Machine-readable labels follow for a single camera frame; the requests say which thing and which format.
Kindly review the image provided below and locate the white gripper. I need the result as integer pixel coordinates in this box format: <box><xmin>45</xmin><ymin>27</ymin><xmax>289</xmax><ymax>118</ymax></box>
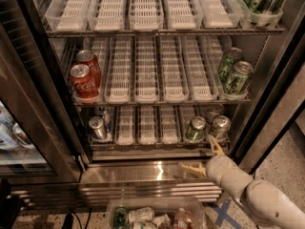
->
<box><xmin>181</xmin><ymin>135</ymin><xmax>243</xmax><ymax>192</ymax></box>

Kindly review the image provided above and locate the red bottle in bin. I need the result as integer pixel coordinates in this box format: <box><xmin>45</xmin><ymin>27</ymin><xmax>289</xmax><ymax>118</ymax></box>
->
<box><xmin>173</xmin><ymin>208</ymin><xmax>193</xmax><ymax>229</ymax></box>

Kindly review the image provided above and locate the silver blue can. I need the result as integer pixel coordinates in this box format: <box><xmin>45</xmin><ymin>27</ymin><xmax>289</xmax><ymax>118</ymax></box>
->
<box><xmin>89</xmin><ymin>115</ymin><xmax>107</xmax><ymax>139</ymax></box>
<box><xmin>94</xmin><ymin>106</ymin><xmax>112</xmax><ymax>132</ymax></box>

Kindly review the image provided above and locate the red cola can rear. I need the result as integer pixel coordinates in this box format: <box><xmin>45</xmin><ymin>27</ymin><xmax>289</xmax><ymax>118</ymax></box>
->
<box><xmin>76</xmin><ymin>50</ymin><xmax>102</xmax><ymax>87</ymax></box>

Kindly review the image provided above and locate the fridge glass door left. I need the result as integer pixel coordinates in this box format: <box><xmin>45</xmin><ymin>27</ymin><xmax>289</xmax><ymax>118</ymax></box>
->
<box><xmin>0</xmin><ymin>0</ymin><xmax>81</xmax><ymax>184</ymax></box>

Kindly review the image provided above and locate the silver blue can front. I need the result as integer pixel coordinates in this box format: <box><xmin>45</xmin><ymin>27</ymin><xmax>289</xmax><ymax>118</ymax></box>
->
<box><xmin>89</xmin><ymin>115</ymin><xmax>107</xmax><ymax>139</ymax></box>

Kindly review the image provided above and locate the fridge right door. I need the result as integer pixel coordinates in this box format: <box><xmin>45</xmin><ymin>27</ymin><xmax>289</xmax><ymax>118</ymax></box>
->
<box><xmin>232</xmin><ymin>2</ymin><xmax>305</xmax><ymax>174</ymax></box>

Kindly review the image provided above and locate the clear plastic bin on floor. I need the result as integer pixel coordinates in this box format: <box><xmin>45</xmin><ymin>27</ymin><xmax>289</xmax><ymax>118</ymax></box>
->
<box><xmin>106</xmin><ymin>197</ymin><xmax>208</xmax><ymax>229</ymax></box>

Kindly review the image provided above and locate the shelf tray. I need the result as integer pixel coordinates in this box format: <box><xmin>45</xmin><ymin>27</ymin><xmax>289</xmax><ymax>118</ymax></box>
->
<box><xmin>134</xmin><ymin>37</ymin><xmax>159</xmax><ymax>103</ymax></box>
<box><xmin>198</xmin><ymin>0</ymin><xmax>242</xmax><ymax>29</ymax></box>
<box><xmin>87</xmin><ymin>0</ymin><xmax>126</xmax><ymax>31</ymax></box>
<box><xmin>138</xmin><ymin>106</ymin><xmax>157</xmax><ymax>145</ymax></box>
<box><xmin>163</xmin><ymin>0</ymin><xmax>203</xmax><ymax>31</ymax></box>
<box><xmin>104</xmin><ymin>37</ymin><xmax>132</xmax><ymax>104</ymax></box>
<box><xmin>45</xmin><ymin>0</ymin><xmax>91</xmax><ymax>31</ymax></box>
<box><xmin>235</xmin><ymin>0</ymin><xmax>283</xmax><ymax>30</ymax></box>
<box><xmin>181</xmin><ymin>36</ymin><xmax>218</xmax><ymax>102</ymax></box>
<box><xmin>129</xmin><ymin>0</ymin><xmax>164</xmax><ymax>31</ymax></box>
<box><xmin>160</xmin><ymin>106</ymin><xmax>180</xmax><ymax>144</ymax></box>
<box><xmin>159</xmin><ymin>37</ymin><xmax>189</xmax><ymax>103</ymax></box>
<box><xmin>114</xmin><ymin>106</ymin><xmax>134</xmax><ymax>145</ymax></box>

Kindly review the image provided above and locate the red cola can front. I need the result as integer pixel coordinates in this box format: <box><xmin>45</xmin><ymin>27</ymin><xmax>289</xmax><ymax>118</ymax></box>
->
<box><xmin>70</xmin><ymin>64</ymin><xmax>98</xmax><ymax>98</ymax></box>

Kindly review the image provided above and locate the green can in bin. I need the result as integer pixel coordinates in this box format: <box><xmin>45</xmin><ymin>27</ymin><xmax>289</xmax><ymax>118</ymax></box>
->
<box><xmin>113</xmin><ymin>207</ymin><xmax>128</xmax><ymax>229</ymax></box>

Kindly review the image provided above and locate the white can in bin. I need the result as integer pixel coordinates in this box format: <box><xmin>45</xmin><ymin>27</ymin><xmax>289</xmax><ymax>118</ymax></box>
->
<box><xmin>128</xmin><ymin>207</ymin><xmax>154</xmax><ymax>223</ymax></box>

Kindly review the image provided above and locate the red cola can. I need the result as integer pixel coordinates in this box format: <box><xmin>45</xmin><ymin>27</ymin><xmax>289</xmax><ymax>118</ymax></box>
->
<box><xmin>70</xmin><ymin>64</ymin><xmax>98</xmax><ymax>98</ymax></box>
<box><xmin>76</xmin><ymin>50</ymin><xmax>102</xmax><ymax>87</ymax></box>

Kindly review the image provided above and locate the blue tape cross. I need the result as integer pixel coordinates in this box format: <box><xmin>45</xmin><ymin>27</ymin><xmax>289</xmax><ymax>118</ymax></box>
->
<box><xmin>209</xmin><ymin>199</ymin><xmax>242</xmax><ymax>229</ymax></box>

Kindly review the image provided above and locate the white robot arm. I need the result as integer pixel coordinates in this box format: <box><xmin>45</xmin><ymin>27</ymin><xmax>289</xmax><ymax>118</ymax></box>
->
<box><xmin>181</xmin><ymin>135</ymin><xmax>305</xmax><ymax>229</ymax></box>

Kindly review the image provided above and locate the silver blue can rear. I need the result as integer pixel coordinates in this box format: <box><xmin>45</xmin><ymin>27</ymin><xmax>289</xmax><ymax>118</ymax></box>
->
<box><xmin>94</xmin><ymin>106</ymin><xmax>112</xmax><ymax>132</ymax></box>

